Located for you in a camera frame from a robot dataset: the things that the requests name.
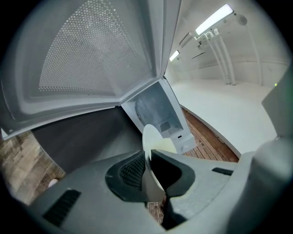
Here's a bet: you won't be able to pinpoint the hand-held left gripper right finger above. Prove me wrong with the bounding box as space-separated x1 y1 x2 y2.
151 149 238 230

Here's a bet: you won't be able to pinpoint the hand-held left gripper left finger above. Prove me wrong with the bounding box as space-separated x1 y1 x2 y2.
29 150 165 234

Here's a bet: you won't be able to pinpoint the white round plate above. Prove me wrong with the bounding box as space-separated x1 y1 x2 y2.
141 123 166 195

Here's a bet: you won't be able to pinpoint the white microwave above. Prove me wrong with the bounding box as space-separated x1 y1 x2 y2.
0 0 197 159

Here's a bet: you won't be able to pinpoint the white ceiling pipes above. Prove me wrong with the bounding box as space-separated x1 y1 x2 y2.
206 29 236 86

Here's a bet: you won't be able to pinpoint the white ceiling vent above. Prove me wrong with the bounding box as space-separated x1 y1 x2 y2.
178 31 194 48

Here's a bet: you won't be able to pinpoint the long ceiling light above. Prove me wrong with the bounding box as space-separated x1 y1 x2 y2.
195 3 234 35

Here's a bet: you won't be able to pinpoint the round white ceiling fixture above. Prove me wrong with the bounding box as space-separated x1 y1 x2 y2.
235 13 248 26

